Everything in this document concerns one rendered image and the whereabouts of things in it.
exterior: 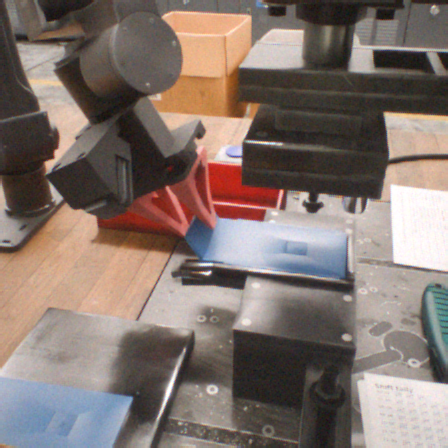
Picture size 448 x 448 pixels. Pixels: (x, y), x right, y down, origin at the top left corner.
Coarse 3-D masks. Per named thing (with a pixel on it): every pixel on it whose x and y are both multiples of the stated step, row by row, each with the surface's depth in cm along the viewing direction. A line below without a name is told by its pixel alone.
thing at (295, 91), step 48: (288, 48) 41; (336, 48) 36; (384, 48) 40; (240, 96) 37; (288, 96) 37; (336, 96) 36; (384, 96) 35; (432, 96) 35; (288, 144) 35; (336, 144) 35; (384, 144) 35; (336, 192) 36
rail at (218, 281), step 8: (216, 264) 48; (224, 264) 48; (216, 272) 48; (224, 272) 48; (232, 272) 48; (240, 272) 48; (248, 272) 48; (256, 272) 47; (264, 272) 47; (272, 272) 47; (280, 272) 47; (216, 280) 49; (224, 280) 49; (232, 280) 49; (240, 280) 48; (296, 280) 47; (304, 280) 47; (312, 280) 46; (320, 280) 46; (328, 280) 46; (336, 280) 46; (344, 280) 46; (232, 288) 49; (240, 288) 49; (352, 288) 46
